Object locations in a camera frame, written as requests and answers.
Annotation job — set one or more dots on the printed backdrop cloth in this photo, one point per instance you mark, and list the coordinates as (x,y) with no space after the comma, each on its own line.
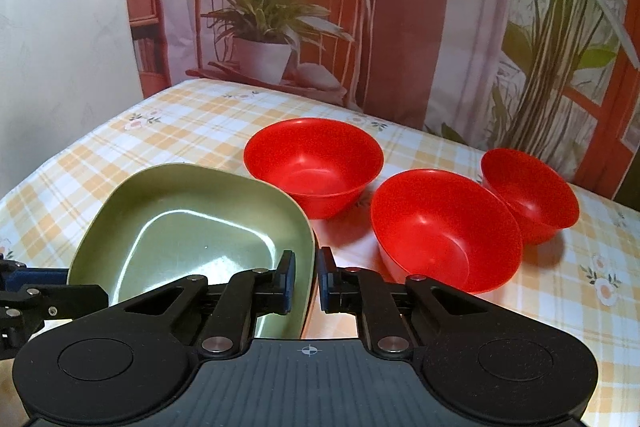
(425,7)

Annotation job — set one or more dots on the large red bowl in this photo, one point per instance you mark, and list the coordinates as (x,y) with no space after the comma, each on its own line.
(440,232)
(310,167)

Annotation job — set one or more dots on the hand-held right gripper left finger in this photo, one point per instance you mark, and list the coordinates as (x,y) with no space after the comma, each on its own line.
(287,284)

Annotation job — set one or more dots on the white marbled board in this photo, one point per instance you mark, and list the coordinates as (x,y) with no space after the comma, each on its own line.
(60,57)

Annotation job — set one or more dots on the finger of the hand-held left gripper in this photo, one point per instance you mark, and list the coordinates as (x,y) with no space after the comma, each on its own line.
(65,299)
(40,278)

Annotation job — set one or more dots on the yellow checked floral tablecloth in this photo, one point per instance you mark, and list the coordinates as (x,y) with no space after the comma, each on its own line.
(200,122)

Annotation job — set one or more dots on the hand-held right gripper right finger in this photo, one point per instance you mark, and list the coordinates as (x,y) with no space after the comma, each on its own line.
(324,282)

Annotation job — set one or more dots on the green plate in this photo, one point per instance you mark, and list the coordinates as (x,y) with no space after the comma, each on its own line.
(200,217)

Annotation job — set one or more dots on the small red bowl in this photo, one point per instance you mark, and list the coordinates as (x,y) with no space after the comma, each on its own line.
(540,197)

